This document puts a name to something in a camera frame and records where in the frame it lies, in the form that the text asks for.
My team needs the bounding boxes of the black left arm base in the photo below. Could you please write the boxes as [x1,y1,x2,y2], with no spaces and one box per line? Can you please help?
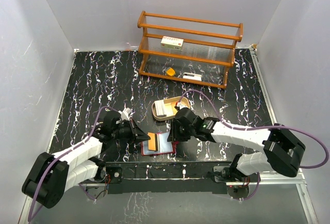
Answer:
[77,157,122,204]

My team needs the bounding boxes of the orange wooden shelf rack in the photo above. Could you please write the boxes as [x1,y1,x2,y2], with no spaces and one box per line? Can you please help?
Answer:
[137,11,243,89]

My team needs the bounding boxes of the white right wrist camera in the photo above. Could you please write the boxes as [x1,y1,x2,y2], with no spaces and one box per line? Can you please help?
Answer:
[174,102,186,111]

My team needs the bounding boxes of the white red medicine box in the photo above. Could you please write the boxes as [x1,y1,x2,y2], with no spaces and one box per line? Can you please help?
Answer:
[160,36,184,51]

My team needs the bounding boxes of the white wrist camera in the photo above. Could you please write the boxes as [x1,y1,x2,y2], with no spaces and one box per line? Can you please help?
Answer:
[120,107,132,121]
[174,102,186,111]

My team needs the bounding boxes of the red card holder wallet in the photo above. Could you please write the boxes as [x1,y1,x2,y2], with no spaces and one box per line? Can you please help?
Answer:
[148,132,176,156]

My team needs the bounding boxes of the beige oval card tray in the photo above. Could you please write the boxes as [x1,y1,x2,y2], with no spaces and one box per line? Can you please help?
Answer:
[152,97,190,121]

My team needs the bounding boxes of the white stapler on shelf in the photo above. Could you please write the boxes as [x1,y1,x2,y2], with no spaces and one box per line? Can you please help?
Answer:
[183,72,202,82]

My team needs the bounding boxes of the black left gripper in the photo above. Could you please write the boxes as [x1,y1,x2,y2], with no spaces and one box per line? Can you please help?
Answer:
[112,118,151,145]

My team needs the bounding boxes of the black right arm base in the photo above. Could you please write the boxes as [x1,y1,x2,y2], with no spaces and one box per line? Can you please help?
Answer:
[206,153,261,203]

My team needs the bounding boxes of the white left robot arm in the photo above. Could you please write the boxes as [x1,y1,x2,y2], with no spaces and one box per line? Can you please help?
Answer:
[22,110,150,209]

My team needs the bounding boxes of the orange credit card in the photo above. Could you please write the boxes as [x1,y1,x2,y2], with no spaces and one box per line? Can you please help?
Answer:
[147,132,159,152]

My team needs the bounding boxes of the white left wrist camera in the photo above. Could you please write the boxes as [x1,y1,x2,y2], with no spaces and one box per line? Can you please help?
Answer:
[120,107,132,121]

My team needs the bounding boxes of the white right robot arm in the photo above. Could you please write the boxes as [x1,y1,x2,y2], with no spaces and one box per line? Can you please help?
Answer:
[168,107,306,181]

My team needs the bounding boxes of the orange yellow small block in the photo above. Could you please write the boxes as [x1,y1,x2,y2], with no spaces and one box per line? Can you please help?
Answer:
[165,67,176,77]

